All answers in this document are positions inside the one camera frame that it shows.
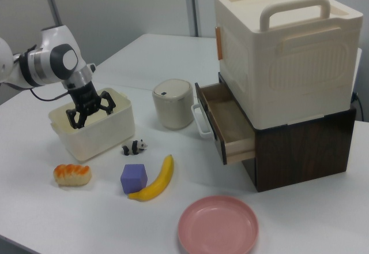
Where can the large cream storage box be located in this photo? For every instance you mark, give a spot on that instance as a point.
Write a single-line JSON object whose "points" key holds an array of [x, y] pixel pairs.
{"points": [[288, 63]]}

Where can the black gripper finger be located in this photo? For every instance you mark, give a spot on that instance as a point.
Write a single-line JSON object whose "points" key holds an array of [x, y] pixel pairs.
{"points": [[76, 119], [108, 104]]}

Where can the purple foam cube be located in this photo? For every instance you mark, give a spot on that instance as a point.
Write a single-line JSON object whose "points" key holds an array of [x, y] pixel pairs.
{"points": [[134, 179]]}

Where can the toy bread roll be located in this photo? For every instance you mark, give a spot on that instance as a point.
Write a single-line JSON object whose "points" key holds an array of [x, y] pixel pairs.
{"points": [[72, 174]]}

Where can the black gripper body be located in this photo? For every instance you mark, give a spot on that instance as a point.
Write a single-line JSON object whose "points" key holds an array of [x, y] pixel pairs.
{"points": [[85, 98]]}

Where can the beige small trash can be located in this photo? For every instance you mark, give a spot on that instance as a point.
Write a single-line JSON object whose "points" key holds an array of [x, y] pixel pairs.
{"points": [[173, 104]]}

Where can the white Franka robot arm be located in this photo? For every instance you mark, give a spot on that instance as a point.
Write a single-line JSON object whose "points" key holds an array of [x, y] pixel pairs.
{"points": [[52, 60]]}

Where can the yellow toy banana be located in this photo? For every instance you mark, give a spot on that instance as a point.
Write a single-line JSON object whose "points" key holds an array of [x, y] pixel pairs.
{"points": [[158, 183]]}

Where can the cream plastic box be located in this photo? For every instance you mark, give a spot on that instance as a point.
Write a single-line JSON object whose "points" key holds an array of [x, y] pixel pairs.
{"points": [[98, 138]]}

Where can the pink plastic plate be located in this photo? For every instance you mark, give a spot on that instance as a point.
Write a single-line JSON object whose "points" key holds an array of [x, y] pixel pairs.
{"points": [[218, 225]]}

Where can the panda toy figure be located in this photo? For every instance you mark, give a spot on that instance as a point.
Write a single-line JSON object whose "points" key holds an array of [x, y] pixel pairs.
{"points": [[134, 146]]}

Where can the dark wooden drawer cabinet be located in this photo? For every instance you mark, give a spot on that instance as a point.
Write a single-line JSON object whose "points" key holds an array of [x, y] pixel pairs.
{"points": [[302, 156]]}

